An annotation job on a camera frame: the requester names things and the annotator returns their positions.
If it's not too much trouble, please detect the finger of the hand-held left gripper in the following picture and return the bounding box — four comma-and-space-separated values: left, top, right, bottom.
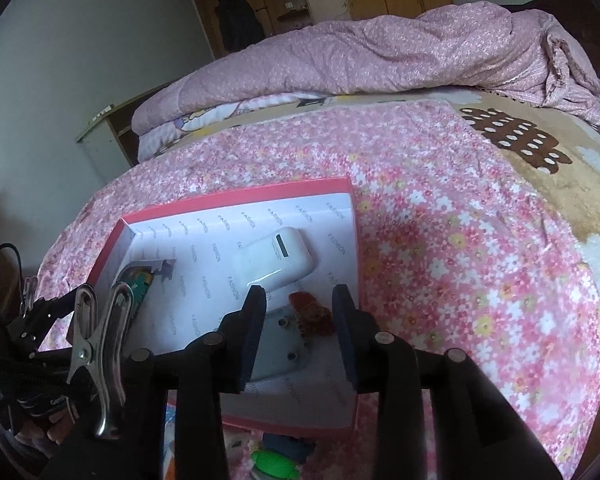
5, 297, 83, 361

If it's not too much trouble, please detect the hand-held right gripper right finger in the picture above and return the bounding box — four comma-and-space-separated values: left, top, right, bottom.
331, 284, 563, 480

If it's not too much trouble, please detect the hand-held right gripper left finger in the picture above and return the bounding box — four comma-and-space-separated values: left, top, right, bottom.
130, 285, 268, 480

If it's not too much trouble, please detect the grey building plate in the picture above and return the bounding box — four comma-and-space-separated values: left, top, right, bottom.
250, 307, 315, 383

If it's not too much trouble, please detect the red yellow toy figure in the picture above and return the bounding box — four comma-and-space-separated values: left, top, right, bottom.
287, 292, 337, 346

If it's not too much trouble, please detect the pink cardboard box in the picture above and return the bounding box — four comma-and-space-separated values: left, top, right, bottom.
67, 176, 363, 433

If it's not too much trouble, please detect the white earbud case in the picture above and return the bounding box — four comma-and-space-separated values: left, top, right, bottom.
232, 226, 320, 286

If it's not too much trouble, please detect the green snack packet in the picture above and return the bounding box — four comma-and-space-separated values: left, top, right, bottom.
127, 270, 156, 321

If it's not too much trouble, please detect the green hat toy keychain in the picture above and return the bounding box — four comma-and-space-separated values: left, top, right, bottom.
250, 432, 317, 480

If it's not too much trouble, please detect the person's left hand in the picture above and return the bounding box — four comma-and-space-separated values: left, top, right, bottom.
10, 402, 81, 456

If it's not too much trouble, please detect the metal spring clip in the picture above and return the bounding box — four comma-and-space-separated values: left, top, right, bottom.
20, 276, 43, 318
67, 282, 135, 440

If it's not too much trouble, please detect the pink floral bedsheet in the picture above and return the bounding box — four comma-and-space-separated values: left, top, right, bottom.
35, 97, 600, 480

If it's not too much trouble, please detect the white bedside cabinet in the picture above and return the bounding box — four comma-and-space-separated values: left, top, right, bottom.
75, 80, 176, 186

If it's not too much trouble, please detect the cartoon print sheet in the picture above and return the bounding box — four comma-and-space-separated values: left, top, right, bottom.
137, 92, 331, 163

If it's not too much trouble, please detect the beige plush blanket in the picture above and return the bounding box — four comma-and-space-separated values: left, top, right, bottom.
290, 87, 600, 271

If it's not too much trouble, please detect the pink floral quilt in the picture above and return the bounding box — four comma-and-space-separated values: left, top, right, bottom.
130, 2, 600, 136

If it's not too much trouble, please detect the dark hanging coat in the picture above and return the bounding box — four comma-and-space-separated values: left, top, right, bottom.
215, 0, 263, 53

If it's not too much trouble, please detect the dark wooden headboard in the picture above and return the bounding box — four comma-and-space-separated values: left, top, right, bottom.
500, 0, 600, 78

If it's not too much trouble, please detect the black cable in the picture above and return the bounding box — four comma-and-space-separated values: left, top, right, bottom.
0, 242, 23, 311

